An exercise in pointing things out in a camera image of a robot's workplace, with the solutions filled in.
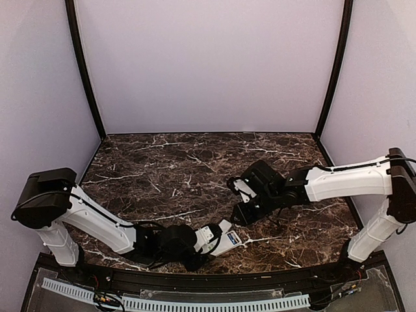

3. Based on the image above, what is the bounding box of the black front rail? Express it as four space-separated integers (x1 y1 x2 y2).
32 252 391 295

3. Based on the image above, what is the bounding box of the left black frame post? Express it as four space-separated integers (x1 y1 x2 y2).
64 0 107 140

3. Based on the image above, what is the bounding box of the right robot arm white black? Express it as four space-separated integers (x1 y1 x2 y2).
227 148 415 282

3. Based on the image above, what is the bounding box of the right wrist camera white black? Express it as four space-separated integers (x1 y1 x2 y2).
227 177 259 203

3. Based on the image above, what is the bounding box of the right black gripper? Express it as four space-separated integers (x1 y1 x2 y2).
230 188 281 227

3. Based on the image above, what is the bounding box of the blue battery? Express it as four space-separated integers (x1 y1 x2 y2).
227 234 241 246

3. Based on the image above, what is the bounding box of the black frame post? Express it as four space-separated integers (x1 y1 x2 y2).
64 0 107 140
313 0 354 141

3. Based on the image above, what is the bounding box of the clear acrylic plate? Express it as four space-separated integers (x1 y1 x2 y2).
138 288 284 303

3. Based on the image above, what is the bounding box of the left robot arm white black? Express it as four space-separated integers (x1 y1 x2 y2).
11 168 210 283

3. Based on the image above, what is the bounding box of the white slotted cable duct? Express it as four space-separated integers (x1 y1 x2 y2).
42 278 310 311

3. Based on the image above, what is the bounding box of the right black frame post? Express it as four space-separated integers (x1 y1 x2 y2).
313 0 354 141

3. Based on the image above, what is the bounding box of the white remote control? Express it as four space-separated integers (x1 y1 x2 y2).
211 229 242 257

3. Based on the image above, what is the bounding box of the white battery cover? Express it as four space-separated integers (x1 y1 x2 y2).
219 219 233 233

